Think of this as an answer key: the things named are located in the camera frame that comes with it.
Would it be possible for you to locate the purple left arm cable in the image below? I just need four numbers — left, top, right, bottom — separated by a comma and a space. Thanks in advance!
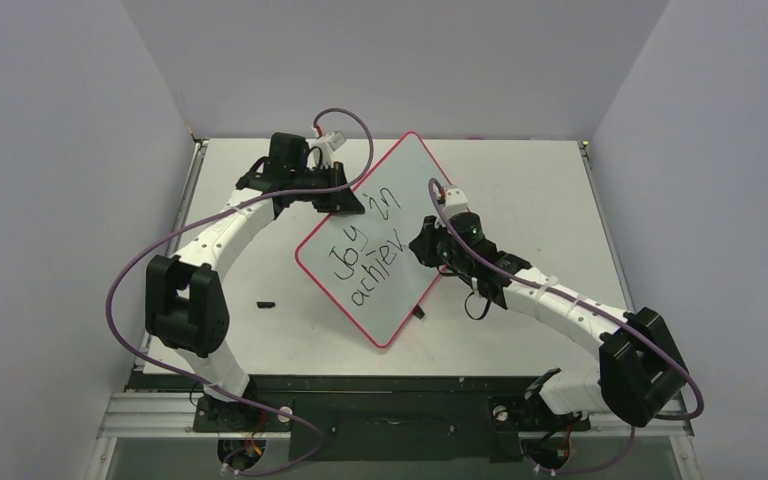
104, 107, 375, 478

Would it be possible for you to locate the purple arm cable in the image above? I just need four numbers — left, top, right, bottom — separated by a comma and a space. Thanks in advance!
104, 107, 375, 478
427, 177, 706, 477

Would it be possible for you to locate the red framed whiteboard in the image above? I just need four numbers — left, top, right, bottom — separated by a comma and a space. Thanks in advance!
295, 132, 450, 349

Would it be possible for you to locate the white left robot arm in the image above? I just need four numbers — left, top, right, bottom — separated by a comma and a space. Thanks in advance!
145, 132, 365, 430

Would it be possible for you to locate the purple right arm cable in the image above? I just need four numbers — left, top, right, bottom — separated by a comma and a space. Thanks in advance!
427, 177, 706, 477

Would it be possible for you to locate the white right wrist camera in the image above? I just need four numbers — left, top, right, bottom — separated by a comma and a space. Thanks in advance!
441, 185, 469, 217

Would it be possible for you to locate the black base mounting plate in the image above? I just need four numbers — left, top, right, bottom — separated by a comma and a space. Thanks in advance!
126, 372, 594, 470

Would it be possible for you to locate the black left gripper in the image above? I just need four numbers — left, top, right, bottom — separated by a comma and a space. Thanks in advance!
292, 163, 364, 215

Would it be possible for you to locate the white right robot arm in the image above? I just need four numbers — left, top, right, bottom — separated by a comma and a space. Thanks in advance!
409, 212, 687, 427

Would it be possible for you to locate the aluminium frame rail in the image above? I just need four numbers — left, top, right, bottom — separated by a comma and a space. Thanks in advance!
98, 392, 693, 439

